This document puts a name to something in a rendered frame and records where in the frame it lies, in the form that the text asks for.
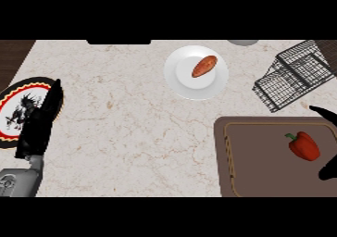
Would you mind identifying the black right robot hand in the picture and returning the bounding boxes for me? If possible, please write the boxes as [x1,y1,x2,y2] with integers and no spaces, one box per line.
[308,105,337,181]

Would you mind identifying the round horse-print plate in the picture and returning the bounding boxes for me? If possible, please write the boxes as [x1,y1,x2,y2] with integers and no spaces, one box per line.
[0,76,65,151]

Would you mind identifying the black wire tiered basket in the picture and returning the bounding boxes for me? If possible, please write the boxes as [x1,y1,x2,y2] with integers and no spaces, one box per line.
[252,40,337,113]

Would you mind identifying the orange sweet potato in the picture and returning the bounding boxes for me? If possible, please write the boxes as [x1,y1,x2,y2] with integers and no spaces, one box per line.
[190,55,218,79]

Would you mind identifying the grey round object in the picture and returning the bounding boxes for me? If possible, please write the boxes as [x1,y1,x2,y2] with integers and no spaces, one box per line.
[225,39,259,47]

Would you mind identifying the brown tray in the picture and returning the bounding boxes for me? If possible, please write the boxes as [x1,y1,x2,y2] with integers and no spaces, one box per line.
[214,116,337,198]

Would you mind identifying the red bell pepper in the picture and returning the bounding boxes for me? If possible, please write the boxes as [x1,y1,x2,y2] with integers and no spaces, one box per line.
[284,131,321,162]

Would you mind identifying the white plate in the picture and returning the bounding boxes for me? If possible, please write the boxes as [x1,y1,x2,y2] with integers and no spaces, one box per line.
[162,44,230,101]

